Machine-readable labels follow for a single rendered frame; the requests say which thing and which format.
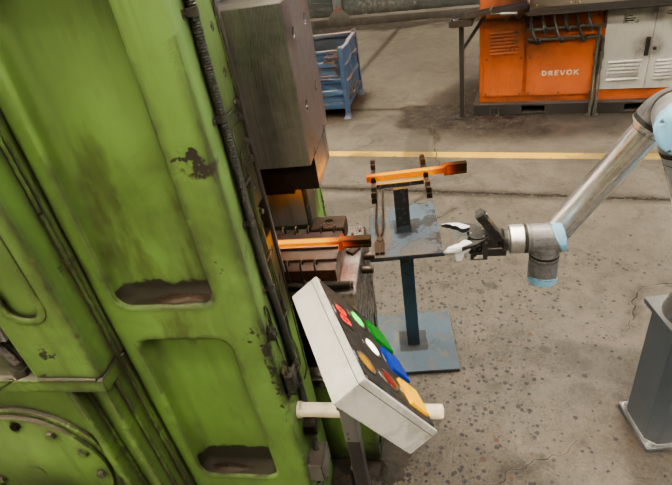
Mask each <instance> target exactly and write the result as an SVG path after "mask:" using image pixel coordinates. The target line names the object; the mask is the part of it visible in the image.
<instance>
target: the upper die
mask: <svg viewBox="0 0 672 485"><path fill-rule="evenodd" d="M314 154H315V155H314V158H313V161H312V164H311V166H301V167H288V168H275V169H262V170H260V172H261V176H262V180H263V184H264V188H265V192H272V191H287V190H302V189H317V188H320V186H321V183H322V180H323V176H324V173H325V170H326V167H327V164H328V160H329V157H330V156H329V150H328V144H327V138H326V132H325V129H324V130H323V134H322V136H321V139H320V142H319V145H318V147H317V150H316V153H314Z"/></svg>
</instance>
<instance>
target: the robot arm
mask: <svg viewBox="0 0 672 485"><path fill-rule="evenodd" d="M656 145H657V148H658V152H659V156H660V158H661V160H662V164H663V169H664V173H665V177H666V182H667V186H668V190H669V195H670V199H671V203H672V87H668V88H665V89H663V90H661V91H659V92H657V93H655V94H654V95H652V96H651V97H650V98H648V99H647V100H646V101H645V102H644V103H643V104H641V106H640V107H639V108H638V109H637V110H636V111H635V112H634V114H633V123H632V125H631V126H630V127H629V128H628V129H627V130H626V131H625V133H624V134H623V135H622V136H621V137H620V138H619V140H618V141H617V142H616V143H615V144H614V145H613V146H612V148H611V149H610V150H609V151H608V152H607V153H606V155H605V156H604V157H603V158H602V159H601V160H600V162H599V163H598V164H597V165H596V166H595V167H594V168H593V170H592V171H591V172H590V173H589V174H588V175H587V177H586V178H585V179H584V180H583V181H582V182H581V183H580V185H579V186H578V187H577V188H576V189H575V190H574V192H573V193H572V194H571V195H570V196H569V197H568V198H567V200H566V201H565V202H564V203H563V204H562V205H561V207H560V208H559V209H558V210H557V211H556V212H555V213H554V215H553V216H552V217H551V218H550V219H549V220H548V221H547V222H546V223H535V224H513V225H508V226H507V228H502V231H501V232H500V230H499V229H498V228H497V226H496V225H495V224H494V223H493V221H492V220H491V219H490V218H489V216H488V214H487V212H486V211H485V210H483V209H482V208H479V209H478V210H476V211H475V218H476V220H477V221H478V222H479V223H480V224H481V225H482V226H483V227H484V228H483V227H480V226H477V225H475V224H472V223H462V222H459V223H445V224H442V225H441V227H445V228H450V229H451V230H452V233H453V236H454V238H455V239H460V237H461V236H466V237H467V236H468V240H463V241H461V242H460V243H458V244H454V245H453V246H449V247H447V248H446V249H445V250H444V251H443V253H444V254H451V253H454V256H455V259H456V261H461V260H462V258H463V256H464V254H465V253H466V252H468V251H469V254H470V260H487V257H488V256H506V251H508V252H509V253H510V254H514V253H529V258H528V270H527V280H528V281H529V283H531V284H532V285H534V286H537V287H543V288H545V287H551V286H553V285H554V284H555V283H556V281H557V279H558V276H557V274H558V266H559V258H560V252H564V251H566V250H567V241H568V240H569V238H570V236H571V235H572V234H573V233H574V232H575V231H576V230H577V229H578V228H579V227H580V226H581V225H582V224H583V223H584V222H585V220H586V219H587V218H588V217H589V216H590V215H591V214H592V213H593V212H594V211H595V210H596V209H597V208H598V207H599V206H600V204H601V203H602V202H603V201H604V200H605V199H606V198H607V197H608V196H609V195H610V194H611V193H612V192H613V191H614V190H615V188H616V187H617V186H618V185H619V184H620V183H621V182H622V181H623V180H624V179H625V178H626V177H627V176H628V175H629V174H630V172H631V171H632V170H633V169H634V168H635V167H636V166H637V165H638V164H639V163H640V162H641V161H642V160H643V159H644V158H645V156H646V155H647V154H648V153H649V152H650V151H651V150H652V149H653V148H654V147H655V146H656ZM476 255H483V258H478V259H474V257H476ZM662 312H663V314H664V316H665V317H666V319H667V320H668V321H670V322H671V323H672V292H671V293H670V294H669V295H668V296H667V297H666V298H665V299H664V301H663V305H662Z"/></svg>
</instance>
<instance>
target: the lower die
mask: <svg viewBox="0 0 672 485"><path fill-rule="evenodd" d="M340 234H343V233H342V231H335V233H333V231H327V232H322V233H320V232H309V234H307V233H296V235H294V233H287V234H284V235H282V234H276V235H277V239H278V240H289V239H310V238H330V237H340ZM280 251H281V255H282V259H283V263H284V267H285V262H286V260H289V262H290V266H288V263H287V268H288V272H289V276H290V280H291V281H292V282H302V277H301V273H300V268H299V261H300V259H302V260H303V262H304V264H303V265H302V263H301V268H302V272H303V277H304V280H305V281H306V282H310V281H311V280H312V279H313V278H314V277H315V272H314V267H313V261H314V259H317V262H318V264H317V265H316V263H315V267H316V272H317V276H318V278H320V280H321V281H339V279H340V274H341V268H342V263H343V258H344V252H345V248H344V250H340V249H339V245H318V246H297V247H280Z"/></svg>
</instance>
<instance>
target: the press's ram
mask: <svg viewBox="0 0 672 485"><path fill-rule="evenodd" d="M217 4H218V8H219V11H220V15H221V19H222V23H223V27H224V31H225V35H226V39H227V43H228V47H229V51H230V55H231V59H232V63H233V66H234V70H235V74H236V78H237V82H238V86H239V90H240V94H241V98H242V102H243V106H244V110H245V114H246V117H247V121H248V125H249V129H250V133H251V137H252V141H253V145H254V149H255V153H256V157H257V161H258V165H259V168H260V170H262V169H275V168H288V167H301V166H311V164H312V161H313V158H314V155H315V154H314V153H316V150H317V147H318V145H319V142H320V139H321V136H322V134H323V130H324V128H325V126H326V123H327V118H326V112H325V106H324V100H323V94H322V88H321V82H320V76H319V70H318V64H317V58H316V51H315V45H314V39H313V33H312V27H311V21H310V15H309V9H308V3H307V0H221V1H219V2H217Z"/></svg>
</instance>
